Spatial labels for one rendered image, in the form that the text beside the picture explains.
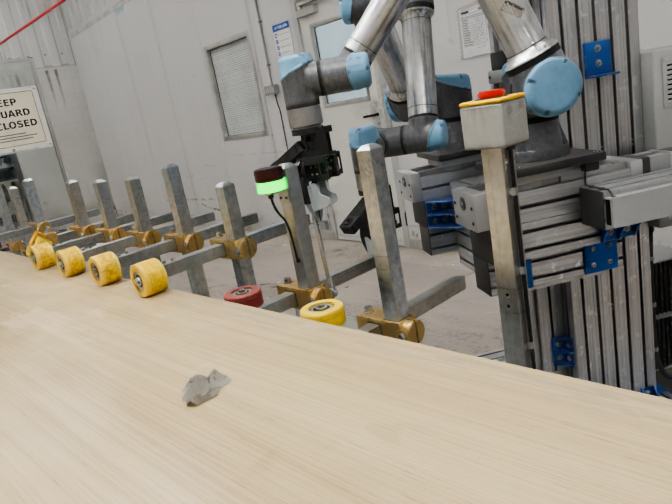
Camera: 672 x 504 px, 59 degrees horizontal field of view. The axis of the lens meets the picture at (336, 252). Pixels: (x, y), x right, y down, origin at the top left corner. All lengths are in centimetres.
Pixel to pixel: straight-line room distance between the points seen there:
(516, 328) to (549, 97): 52
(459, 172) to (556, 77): 68
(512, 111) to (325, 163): 51
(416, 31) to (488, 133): 74
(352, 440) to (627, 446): 27
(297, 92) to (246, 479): 86
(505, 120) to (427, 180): 101
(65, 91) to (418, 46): 907
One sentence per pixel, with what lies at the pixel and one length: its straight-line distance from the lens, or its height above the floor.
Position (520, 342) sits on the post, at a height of 84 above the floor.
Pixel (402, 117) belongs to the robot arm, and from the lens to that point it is 197.
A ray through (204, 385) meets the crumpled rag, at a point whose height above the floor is 91.
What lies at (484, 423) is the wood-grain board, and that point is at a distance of 69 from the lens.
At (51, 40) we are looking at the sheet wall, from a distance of 1048.
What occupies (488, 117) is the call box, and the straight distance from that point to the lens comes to 90.
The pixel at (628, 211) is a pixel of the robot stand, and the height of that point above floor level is 91.
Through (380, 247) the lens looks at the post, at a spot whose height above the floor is 98.
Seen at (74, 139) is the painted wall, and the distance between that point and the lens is 1034.
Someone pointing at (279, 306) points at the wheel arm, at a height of 85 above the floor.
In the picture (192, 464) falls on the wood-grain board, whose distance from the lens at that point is 73.
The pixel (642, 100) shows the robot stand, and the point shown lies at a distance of 183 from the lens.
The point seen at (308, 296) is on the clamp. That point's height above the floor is 86.
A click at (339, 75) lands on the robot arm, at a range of 130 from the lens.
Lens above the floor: 126
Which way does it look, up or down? 14 degrees down
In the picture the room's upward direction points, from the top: 11 degrees counter-clockwise
